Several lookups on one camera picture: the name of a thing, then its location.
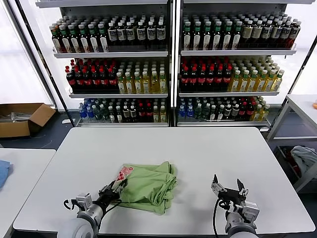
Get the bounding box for grey-blue crumpled cloth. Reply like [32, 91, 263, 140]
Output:
[290, 146, 317, 180]

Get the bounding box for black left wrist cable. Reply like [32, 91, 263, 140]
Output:
[63, 199, 78, 211]

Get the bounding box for black metal pole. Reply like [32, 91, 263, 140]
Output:
[270, 35, 317, 127]
[14, 0, 76, 126]

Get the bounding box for black storage crate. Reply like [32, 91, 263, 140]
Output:
[275, 145, 302, 185]

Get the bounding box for red cloth item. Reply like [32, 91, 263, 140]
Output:
[287, 148, 302, 176]

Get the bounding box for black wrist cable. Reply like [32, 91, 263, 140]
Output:
[212, 197, 233, 237]
[63, 199, 78, 211]

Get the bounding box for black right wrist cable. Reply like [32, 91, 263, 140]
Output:
[212, 197, 233, 237]

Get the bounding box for bagged metal parts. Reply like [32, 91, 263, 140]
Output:
[0, 112, 33, 124]

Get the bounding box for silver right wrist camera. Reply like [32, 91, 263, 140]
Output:
[241, 201, 261, 225]

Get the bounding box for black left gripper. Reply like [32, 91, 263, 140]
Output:
[99, 178, 128, 204]

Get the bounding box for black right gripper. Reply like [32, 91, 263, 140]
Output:
[211, 174, 249, 208]

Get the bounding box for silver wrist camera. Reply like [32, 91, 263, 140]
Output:
[75, 193, 94, 211]
[241, 201, 261, 225]

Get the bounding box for green-cap dark tea bottle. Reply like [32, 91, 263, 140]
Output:
[89, 23, 100, 54]
[98, 23, 109, 53]
[212, 21, 222, 52]
[192, 22, 202, 52]
[51, 24, 62, 54]
[60, 25, 71, 54]
[182, 22, 192, 52]
[231, 21, 242, 51]
[69, 24, 80, 54]
[79, 24, 90, 54]
[202, 22, 212, 52]
[222, 22, 232, 51]

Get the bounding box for white-label dark drink bottle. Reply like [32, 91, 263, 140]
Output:
[116, 22, 126, 48]
[271, 20, 282, 50]
[125, 22, 136, 47]
[147, 21, 157, 47]
[156, 21, 166, 47]
[262, 20, 272, 50]
[289, 19, 302, 50]
[280, 20, 292, 50]
[107, 22, 117, 48]
[136, 22, 146, 47]

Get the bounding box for beige-label dark drink bottle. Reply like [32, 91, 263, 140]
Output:
[241, 20, 253, 50]
[251, 20, 263, 50]

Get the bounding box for grey metal frame table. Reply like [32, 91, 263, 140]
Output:
[266, 94, 317, 193]

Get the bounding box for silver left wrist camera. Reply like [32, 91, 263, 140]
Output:
[75, 193, 94, 211]

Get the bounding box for green polo shirt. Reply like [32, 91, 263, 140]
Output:
[114, 161, 178, 216]

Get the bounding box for brown cardboard box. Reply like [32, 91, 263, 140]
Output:
[0, 103, 56, 139]

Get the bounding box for blue folded cloth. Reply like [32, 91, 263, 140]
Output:
[0, 160, 13, 191]

